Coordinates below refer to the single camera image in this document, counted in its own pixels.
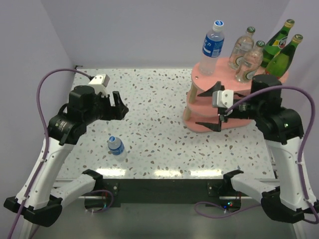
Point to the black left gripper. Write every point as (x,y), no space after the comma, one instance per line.
(113,112)

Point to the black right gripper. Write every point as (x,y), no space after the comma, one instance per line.
(216,126)

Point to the blue label water bottle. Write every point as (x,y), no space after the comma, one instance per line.
(117,148)
(211,48)

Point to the clear Chang glass bottle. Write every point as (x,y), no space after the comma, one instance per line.
(243,44)
(250,63)

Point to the green glass bottle gold cap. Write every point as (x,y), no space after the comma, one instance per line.
(276,43)

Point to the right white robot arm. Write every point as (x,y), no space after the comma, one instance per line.
(284,136)

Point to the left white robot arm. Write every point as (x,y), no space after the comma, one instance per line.
(38,202)

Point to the pink three-tier shelf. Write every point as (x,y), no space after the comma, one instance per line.
(200,109)

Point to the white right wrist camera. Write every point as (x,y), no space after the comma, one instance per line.
(223,99)

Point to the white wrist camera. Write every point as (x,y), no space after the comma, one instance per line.
(223,99)
(99,84)

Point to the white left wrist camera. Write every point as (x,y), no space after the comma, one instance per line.
(99,84)

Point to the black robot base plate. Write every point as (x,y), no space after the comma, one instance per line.
(163,191)

